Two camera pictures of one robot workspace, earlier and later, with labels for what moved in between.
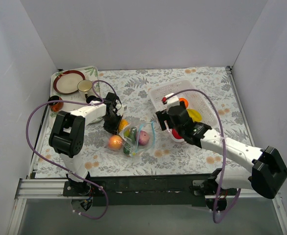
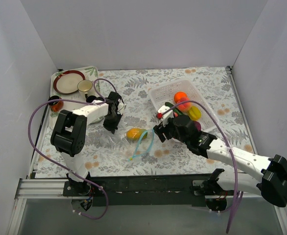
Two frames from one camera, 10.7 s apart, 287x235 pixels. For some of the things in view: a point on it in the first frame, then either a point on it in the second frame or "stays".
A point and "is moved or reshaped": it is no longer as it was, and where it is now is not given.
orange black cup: [56, 107] stays
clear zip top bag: [132, 138] is moved or reshaped
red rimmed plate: [66, 82] stays
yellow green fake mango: [123, 123] -> [136, 133]
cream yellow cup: [84, 87] stays
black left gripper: [111, 123] stays
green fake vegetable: [132, 133] is moved or reshaped
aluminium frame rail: [34, 188] stays
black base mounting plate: [166, 190] stays
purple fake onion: [142, 137] is moved or reshaped
